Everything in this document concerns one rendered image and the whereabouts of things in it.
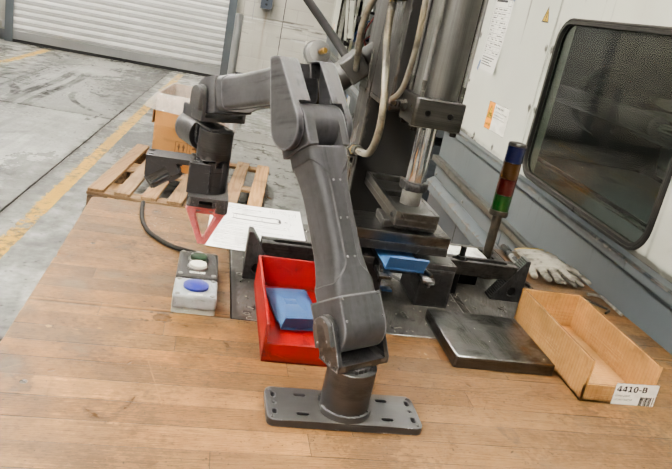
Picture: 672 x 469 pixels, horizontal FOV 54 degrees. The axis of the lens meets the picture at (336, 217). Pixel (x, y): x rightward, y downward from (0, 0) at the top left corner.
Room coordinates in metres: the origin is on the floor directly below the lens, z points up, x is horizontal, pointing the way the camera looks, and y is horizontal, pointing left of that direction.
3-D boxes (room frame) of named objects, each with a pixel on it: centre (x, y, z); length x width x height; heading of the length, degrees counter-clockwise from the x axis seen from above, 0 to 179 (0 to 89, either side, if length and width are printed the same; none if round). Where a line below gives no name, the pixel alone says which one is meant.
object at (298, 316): (0.99, 0.04, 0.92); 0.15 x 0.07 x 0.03; 19
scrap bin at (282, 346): (0.95, 0.03, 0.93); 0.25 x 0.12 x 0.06; 13
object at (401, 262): (1.12, -0.12, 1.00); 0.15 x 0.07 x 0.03; 13
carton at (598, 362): (1.03, -0.45, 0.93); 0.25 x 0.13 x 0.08; 13
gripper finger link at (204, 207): (1.07, 0.22, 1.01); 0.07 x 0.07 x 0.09; 13
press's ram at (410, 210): (1.22, -0.10, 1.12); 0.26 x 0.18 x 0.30; 13
